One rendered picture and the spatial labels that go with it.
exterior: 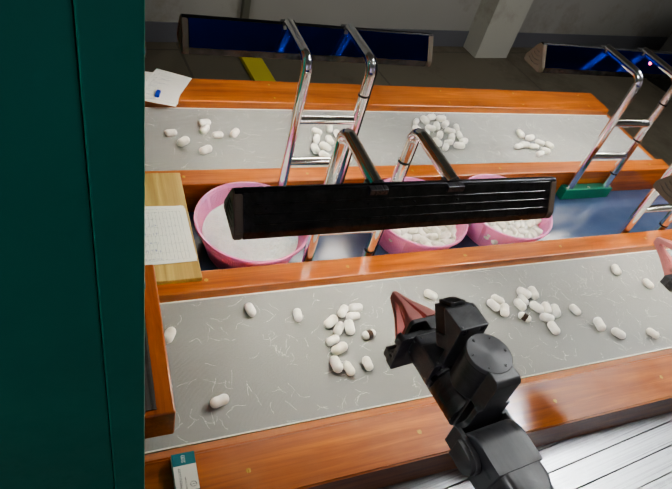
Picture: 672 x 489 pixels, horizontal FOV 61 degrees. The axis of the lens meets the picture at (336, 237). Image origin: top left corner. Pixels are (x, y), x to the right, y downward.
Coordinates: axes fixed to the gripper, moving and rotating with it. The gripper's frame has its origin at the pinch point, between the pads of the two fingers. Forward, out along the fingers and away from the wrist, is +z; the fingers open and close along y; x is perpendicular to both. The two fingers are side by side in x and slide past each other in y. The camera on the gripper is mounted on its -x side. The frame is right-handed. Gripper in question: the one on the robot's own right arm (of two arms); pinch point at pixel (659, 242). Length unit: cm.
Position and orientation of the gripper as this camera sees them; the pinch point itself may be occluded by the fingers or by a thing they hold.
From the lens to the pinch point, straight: 126.8
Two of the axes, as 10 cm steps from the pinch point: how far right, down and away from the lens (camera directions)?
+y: -8.9, 1.2, -4.4
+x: -2.2, 7.3, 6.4
